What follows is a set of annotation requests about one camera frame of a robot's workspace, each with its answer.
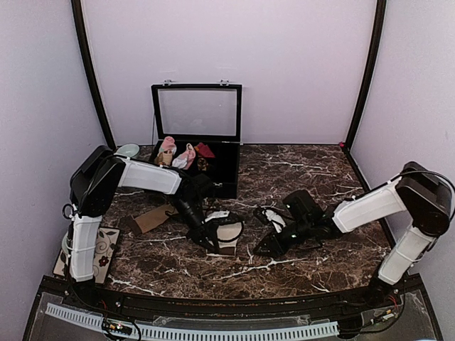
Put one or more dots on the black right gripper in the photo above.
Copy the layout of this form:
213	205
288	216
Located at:
272	242

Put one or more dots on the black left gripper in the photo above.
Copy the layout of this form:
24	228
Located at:
207	231

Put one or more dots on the cream brown block sock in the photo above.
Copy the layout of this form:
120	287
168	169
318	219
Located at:
228	236

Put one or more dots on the tan ribbed sock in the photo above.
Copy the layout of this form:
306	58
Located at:
151	219

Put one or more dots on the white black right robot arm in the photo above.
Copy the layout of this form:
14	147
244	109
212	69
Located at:
427	196

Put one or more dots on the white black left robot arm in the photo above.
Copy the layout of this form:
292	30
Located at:
92	189

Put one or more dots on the brown patterned small sock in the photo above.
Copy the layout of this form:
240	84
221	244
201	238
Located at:
202	164

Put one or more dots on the pink white rolled sock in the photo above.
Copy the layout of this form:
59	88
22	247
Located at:
185	160

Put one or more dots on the dark red folded sock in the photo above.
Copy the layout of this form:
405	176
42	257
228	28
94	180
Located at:
204	151

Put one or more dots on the beige patterned rolled sock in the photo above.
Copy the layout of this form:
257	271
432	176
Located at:
164	158

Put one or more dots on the floral placemat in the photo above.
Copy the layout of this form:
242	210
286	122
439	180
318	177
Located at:
106	246

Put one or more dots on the pale green bowl at back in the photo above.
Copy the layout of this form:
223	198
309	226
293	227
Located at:
128	150

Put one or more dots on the black box with glass lid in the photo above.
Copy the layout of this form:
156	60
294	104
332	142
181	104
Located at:
207	113

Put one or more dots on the small circuit board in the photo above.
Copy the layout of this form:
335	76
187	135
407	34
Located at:
113	326

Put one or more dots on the pale green bowl on mat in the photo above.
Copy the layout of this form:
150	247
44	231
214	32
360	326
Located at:
65	245

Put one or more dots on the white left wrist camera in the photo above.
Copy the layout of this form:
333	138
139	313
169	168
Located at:
221	217

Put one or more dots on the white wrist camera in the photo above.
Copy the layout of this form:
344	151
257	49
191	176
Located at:
221	217
268	216

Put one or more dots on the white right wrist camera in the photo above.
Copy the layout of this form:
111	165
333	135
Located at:
268	216

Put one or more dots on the white slotted cable duct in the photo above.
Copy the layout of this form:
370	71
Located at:
167	328

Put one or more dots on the black front table rail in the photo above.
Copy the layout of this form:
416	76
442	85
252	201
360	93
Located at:
140	303

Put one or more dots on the black left frame post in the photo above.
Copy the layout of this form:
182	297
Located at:
84	47

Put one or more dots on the black frame post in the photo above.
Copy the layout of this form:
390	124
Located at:
84	47
370	63

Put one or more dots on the black right frame post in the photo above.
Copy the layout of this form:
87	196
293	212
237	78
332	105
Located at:
370	63

